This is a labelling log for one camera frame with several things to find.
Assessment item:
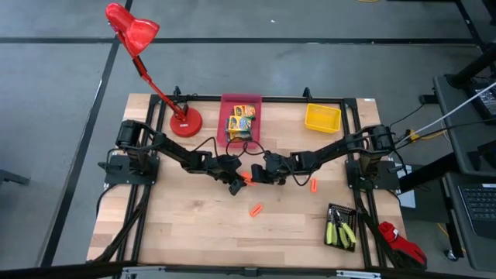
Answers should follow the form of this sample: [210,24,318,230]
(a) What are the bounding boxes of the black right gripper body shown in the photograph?
[250,163,273,184]

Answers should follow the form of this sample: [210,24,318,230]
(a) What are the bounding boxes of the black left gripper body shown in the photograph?
[222,169,248,198]

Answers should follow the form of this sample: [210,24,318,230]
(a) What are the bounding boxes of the yellow green crayon box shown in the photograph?
[226,115,253,142]
[232,103,257,121]

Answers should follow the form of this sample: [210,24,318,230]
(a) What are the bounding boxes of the green-handled pliers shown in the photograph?
[325,208,339,246]
[334,210,358,250]

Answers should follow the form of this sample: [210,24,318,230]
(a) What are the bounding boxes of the pink plastic bin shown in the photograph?
[215,92,264,150]

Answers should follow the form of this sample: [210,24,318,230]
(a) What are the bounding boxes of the red desk lamp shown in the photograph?
[104,2,204,139]

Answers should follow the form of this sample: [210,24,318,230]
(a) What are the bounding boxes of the yellow plastic basket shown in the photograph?
[304,102,343,135]

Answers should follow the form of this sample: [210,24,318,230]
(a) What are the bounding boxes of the black mesh tray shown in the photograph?
[323,202,359,254]

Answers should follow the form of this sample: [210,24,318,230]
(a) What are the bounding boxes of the red black glove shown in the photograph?
[377,220,429,270]

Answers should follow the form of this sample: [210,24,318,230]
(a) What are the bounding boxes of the dark grey desk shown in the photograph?
[432,72,496,273]

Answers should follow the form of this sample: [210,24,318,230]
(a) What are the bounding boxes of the black laptop keyboard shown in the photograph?
[457,181,496,240]

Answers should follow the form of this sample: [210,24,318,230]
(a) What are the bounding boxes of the black electronic device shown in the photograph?
[463,82,496,122]

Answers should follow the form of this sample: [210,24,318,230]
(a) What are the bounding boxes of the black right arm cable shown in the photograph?
[285,161,312,188]

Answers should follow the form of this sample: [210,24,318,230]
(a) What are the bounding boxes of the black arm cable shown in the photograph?
[285,161,312,188]
[192,135,250,158]

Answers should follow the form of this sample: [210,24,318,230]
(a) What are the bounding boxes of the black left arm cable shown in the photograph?
[192,135,250,158]

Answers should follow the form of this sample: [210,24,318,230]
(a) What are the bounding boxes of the yellow power cord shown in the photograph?
[405,129,447,142]

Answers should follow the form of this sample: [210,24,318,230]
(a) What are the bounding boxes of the white cable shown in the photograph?
[394,80,496,146]

